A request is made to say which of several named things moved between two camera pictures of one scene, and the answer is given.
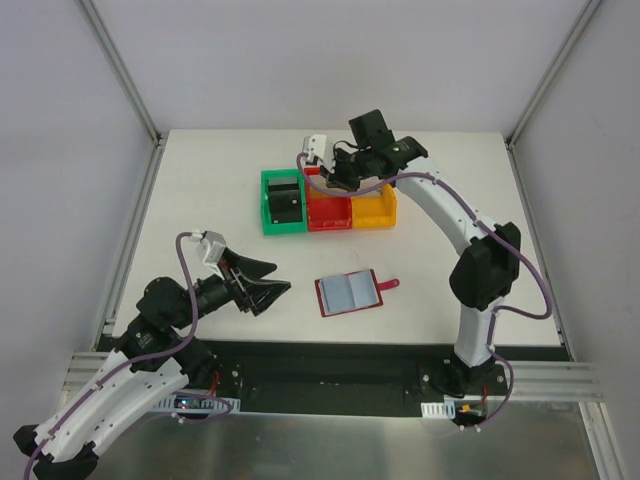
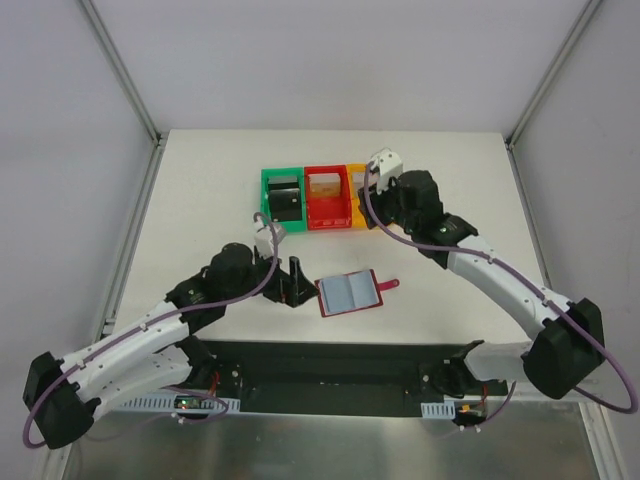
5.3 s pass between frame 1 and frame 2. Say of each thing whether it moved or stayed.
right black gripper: moved
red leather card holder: stayed
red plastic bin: stayed
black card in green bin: stayed
